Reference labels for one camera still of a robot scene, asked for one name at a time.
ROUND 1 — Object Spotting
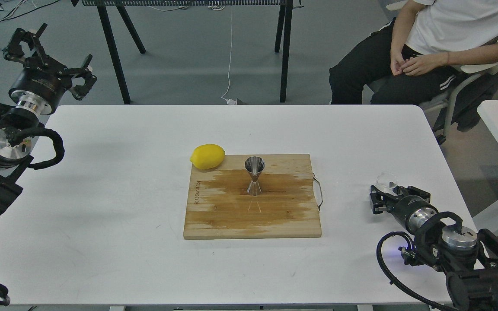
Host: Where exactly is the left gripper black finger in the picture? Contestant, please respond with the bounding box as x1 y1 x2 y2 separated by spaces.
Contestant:
59 54 97 101
2 23 48 70

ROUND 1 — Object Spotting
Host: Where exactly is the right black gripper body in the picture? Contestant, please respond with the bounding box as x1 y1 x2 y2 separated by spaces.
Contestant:
389 195 438 235

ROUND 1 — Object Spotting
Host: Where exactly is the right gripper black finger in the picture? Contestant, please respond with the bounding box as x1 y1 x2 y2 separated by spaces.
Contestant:
399 186 431 203
369 185 395 215

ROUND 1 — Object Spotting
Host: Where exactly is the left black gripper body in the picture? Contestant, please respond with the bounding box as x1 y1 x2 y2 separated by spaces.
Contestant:
9 68 70 115

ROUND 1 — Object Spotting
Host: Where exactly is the clear glass measuring cup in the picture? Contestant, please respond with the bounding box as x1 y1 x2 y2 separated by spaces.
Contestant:
374 171 399 196

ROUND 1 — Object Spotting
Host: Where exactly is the steel double jigger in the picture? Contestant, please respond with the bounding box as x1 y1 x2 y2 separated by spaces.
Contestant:
245 156 265 196

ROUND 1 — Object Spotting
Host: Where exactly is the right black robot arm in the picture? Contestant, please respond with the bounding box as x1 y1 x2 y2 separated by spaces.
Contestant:
370 185 498 311

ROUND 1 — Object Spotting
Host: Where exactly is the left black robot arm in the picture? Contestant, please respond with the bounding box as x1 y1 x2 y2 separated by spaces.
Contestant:
0 23 97 215

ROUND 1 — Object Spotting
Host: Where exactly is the seated person white shirt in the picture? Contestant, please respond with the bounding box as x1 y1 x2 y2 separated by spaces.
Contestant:
329 0 498 105

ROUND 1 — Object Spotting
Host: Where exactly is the yellow lemon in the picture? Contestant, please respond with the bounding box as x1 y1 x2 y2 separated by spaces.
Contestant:
190 144 225 170

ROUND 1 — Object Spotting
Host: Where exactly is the wooden cutting board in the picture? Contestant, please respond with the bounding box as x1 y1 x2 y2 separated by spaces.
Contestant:
183 154 322 240

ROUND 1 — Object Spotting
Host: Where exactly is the white power cable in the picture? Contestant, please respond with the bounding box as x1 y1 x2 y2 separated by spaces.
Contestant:
221 4 238 105

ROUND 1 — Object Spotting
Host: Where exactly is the black metal frame table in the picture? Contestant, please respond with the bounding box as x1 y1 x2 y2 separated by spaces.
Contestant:
70 0 305 105

